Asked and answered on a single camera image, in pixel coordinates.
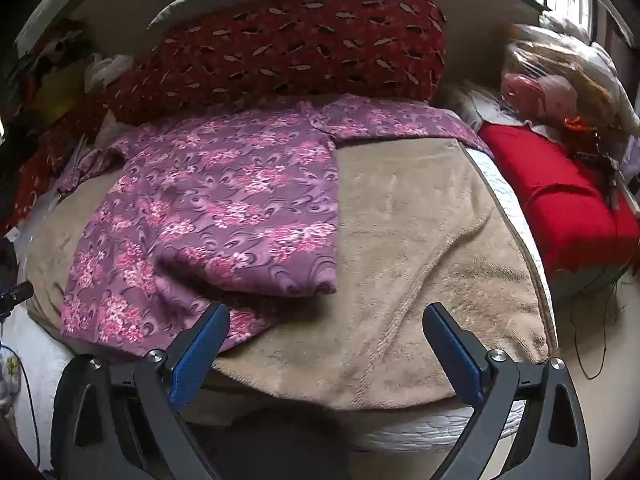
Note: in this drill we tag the red fish-print pillow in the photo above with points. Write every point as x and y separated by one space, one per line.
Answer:
300 50

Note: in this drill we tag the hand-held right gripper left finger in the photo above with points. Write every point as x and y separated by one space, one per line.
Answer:
197 345

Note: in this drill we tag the beige fleece blanket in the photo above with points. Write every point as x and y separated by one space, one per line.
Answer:
410 270

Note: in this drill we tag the red cloth bundle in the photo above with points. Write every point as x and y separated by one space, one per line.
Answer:
555 195

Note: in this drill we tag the clear plastic bag of clothes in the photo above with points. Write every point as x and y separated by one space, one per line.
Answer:
555 70

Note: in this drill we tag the white plastic bag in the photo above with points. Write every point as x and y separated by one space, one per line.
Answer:
106 69

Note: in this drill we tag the white quilted mattress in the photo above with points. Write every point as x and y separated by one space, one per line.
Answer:
440 425

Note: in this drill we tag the purple floral garment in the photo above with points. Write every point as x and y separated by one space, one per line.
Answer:
210 210

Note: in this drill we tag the pile of assorted clutter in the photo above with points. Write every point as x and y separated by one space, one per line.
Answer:
47 75

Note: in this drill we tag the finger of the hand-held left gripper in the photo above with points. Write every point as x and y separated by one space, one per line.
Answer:
15 294

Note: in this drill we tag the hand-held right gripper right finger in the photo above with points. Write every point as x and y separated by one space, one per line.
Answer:
452 345

